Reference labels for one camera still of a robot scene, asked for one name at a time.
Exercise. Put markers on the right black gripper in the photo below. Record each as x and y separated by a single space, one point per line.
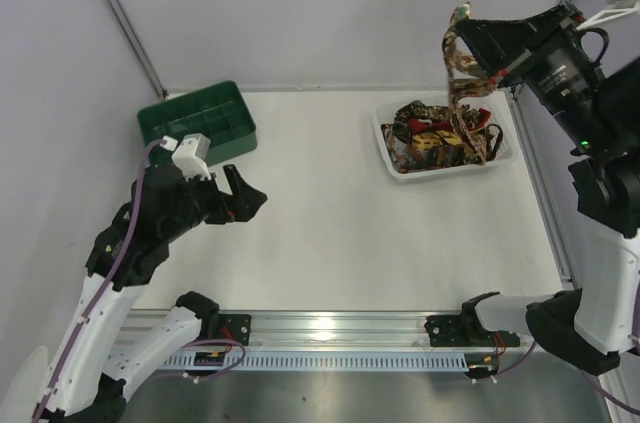
522 61

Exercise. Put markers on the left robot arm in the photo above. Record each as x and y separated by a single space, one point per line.
165 204

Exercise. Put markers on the pile of ties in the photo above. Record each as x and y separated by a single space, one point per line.
420 137

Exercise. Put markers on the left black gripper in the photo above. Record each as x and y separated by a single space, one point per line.
220 207

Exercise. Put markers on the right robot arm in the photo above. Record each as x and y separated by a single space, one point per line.
590 327

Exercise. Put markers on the white slotted cable duct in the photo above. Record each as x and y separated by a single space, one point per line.
422 361

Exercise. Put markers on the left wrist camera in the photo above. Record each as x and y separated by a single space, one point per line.
189 155

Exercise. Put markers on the green compartment tray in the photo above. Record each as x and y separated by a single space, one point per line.
219 112

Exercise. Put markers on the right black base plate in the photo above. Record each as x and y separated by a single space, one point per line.
458 330

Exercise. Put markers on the left frame post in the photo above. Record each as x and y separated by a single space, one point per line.
135 44

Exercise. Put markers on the aluminium mounting rail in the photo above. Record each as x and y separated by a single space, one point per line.
355 331

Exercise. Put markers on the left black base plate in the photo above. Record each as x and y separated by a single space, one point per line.
236 326

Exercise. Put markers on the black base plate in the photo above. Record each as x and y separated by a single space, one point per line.
458 330
236 326

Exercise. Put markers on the floral patterned tie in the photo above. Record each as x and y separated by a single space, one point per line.
465 78

